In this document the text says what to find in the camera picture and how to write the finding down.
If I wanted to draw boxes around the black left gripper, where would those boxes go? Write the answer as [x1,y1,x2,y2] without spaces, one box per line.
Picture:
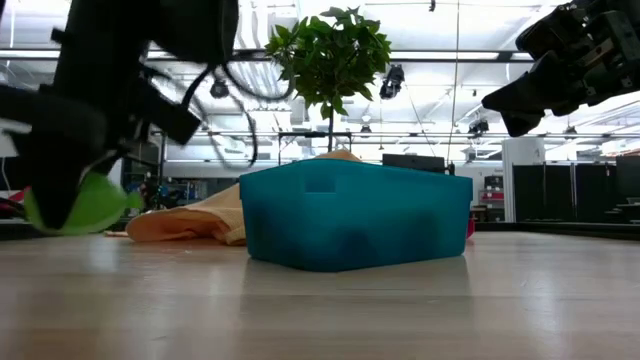
[0,0,240,231]

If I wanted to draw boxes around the black cabinet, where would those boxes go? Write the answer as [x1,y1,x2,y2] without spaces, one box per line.
[614,154,640,224]

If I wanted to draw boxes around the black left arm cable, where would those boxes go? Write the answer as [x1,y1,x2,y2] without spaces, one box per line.
[142,49,297,171]

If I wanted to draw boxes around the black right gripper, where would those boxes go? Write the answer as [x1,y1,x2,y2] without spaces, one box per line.
[480,0,640,138]

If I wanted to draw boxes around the round green toy produce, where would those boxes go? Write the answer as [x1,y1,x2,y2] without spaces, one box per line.
[23,172,145,236]

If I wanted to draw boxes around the black partition panels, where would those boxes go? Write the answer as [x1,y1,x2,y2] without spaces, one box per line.
[512,162,619,224]

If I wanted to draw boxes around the black ceiling-mounted camera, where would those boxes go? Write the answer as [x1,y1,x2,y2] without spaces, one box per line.
[378,63,406,101]
[468,116,491,137]
[209,78,231,100]

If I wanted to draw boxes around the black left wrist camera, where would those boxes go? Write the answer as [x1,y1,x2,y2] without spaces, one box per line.
[133,78,202,147]

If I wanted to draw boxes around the yellow-orange cloth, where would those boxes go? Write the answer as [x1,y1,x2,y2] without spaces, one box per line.
[124,149,362,246]

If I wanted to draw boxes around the shelf with red bins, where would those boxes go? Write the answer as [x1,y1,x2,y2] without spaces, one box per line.
[481,174,505,222]

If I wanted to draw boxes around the cluttered equipment shelf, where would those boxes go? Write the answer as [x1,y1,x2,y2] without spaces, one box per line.
[123,171,209,212]

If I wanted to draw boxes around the teal rectangular plate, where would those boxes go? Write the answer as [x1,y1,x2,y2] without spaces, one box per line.
[238,158,474,274]

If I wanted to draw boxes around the green potted plant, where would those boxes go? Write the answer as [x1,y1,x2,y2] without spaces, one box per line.
[263,5,393,154]

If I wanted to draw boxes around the black monitor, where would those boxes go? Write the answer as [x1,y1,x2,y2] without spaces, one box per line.
[382,153,447,175]

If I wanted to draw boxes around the white pillar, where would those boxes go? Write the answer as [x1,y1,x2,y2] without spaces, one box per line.
[501,138,546,224]

